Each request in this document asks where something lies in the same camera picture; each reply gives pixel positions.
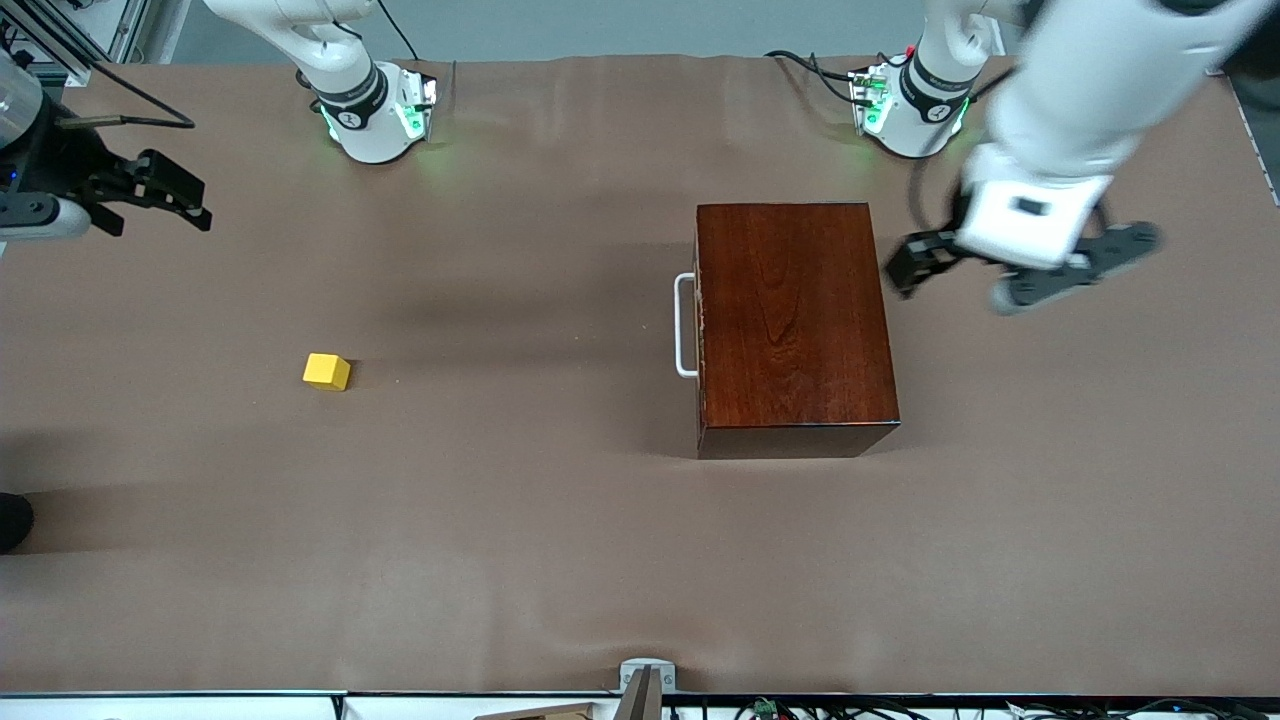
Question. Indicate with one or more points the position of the aluminium frame profile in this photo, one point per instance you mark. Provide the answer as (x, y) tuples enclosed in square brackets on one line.
[(125, 25)]

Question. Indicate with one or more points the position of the green connector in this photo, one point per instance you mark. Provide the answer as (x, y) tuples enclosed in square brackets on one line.
[(767, 708)]

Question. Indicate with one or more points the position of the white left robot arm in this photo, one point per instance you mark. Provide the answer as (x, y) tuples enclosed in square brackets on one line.
[(1080, 80)]

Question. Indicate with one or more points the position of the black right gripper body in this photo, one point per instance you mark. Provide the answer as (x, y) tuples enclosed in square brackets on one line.
[(62, 160)]

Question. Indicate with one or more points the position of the grey metal table clamp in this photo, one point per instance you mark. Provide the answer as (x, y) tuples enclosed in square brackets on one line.
[(645, 690)]

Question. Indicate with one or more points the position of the dark wooden drawer cabinet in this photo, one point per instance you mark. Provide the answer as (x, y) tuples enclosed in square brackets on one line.
[(790, 320)]

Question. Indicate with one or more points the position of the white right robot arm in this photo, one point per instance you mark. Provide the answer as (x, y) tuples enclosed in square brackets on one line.
[(350, 100)]

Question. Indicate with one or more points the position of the black round object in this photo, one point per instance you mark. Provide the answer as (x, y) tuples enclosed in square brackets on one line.
[(12, 522)]

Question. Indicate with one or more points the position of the brown cardboard piece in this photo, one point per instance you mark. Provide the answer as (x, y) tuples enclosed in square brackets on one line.
[(550, 714)]

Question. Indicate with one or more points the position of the yellow wooden block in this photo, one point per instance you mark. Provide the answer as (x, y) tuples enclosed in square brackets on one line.
[(327, 372)]

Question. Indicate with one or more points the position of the brown table cover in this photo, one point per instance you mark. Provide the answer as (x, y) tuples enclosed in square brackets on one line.
[(400, 500)]

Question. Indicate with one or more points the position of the wooden drawer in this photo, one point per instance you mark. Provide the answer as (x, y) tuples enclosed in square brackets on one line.
[(698, 300)]

